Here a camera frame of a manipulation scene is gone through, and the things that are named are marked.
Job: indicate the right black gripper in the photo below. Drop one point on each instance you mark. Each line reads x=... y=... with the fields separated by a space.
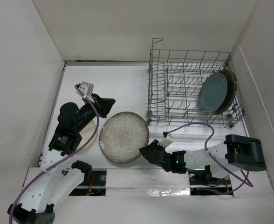
x=154 y=145

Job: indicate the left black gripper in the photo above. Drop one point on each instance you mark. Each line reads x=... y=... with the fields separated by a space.
x=102 y=105

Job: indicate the speckled white dark-rimmed plate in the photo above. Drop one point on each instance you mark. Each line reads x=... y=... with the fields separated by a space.
x=122 y=136

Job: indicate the blue-grey round plate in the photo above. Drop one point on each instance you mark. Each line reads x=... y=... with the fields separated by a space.
x=212 y=93

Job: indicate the brown glazed round plate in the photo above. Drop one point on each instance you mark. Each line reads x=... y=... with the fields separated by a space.
x=231 y=91

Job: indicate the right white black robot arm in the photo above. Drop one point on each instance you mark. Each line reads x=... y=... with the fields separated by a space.
x=233 y=154

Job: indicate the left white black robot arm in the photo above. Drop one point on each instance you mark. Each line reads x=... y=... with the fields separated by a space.
x=40 y=199

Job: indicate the cream divided plate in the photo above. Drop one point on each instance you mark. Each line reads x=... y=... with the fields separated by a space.
x=86 y=133

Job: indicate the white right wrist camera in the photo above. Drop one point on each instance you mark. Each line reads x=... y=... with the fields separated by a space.
x=167 y=140

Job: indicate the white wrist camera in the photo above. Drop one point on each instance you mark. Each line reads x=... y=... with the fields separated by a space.
x=84 y=89
x=167 y=140

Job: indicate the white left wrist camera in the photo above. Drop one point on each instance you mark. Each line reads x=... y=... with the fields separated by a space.
x=84 y=89

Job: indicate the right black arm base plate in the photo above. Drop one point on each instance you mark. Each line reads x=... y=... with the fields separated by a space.
x=203 y=184

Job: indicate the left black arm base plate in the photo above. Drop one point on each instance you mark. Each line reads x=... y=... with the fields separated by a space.
x=96 y=186

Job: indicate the grey wire dish rack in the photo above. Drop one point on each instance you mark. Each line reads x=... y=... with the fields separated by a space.
x=175 y=78

